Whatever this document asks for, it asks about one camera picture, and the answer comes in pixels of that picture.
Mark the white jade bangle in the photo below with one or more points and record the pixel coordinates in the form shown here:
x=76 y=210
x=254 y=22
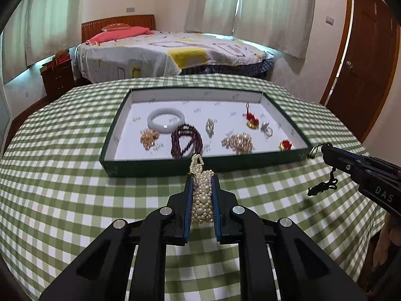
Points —
x=151 y=122

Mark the red box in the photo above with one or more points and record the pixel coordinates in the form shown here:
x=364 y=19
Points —
x=58 y=60

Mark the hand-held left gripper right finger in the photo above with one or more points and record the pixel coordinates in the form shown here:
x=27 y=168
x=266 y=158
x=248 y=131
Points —
x=216 y=207

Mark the green cardboard box tray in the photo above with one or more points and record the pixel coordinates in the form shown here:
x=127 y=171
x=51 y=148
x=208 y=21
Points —
x=141 y=166

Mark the bed with patterned bedspread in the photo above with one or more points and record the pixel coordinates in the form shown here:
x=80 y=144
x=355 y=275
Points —
x=163 y=53

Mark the green checked tablecloth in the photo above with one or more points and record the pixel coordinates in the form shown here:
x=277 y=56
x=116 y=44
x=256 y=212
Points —
x=78 y=194

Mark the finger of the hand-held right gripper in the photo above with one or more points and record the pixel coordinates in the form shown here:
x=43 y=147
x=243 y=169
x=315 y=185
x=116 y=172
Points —
x=352 y=156
x=340 y=161

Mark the small silver brooch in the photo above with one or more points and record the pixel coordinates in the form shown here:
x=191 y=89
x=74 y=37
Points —
x=210 y=127

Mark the wooden nightstand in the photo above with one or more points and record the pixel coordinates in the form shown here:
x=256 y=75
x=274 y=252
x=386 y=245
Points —
x=59 y=80

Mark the rose gold brooch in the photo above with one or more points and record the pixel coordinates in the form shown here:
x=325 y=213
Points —
x=149 y=138

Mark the wooden headboard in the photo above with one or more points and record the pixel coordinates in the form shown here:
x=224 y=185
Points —
x=94 y=26

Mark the white curtain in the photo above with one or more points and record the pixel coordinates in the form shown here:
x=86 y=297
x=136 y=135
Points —
x=213 y=3
x=275 y=12
x=40 y=22

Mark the brown wooden door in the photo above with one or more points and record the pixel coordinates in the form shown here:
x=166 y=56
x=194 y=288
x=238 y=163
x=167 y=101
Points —
x=363 y=62

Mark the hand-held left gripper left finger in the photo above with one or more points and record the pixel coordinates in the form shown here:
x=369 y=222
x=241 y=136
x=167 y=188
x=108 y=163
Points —
x=189 y=207

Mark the dark pendant with brown tassel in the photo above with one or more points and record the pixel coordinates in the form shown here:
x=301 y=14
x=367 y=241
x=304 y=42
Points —
x=322 y=188

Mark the pearl flower brooch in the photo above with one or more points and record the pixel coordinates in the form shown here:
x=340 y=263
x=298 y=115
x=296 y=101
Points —
x=239 y=142

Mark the pink pillow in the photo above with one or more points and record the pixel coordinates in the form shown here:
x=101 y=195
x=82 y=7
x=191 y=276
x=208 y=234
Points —
x=125 y=34

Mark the white wall switch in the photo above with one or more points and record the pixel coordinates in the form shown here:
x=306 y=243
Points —
x=329 y=20

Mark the person's right hand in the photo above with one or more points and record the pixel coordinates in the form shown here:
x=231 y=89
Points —
x=388 y=238

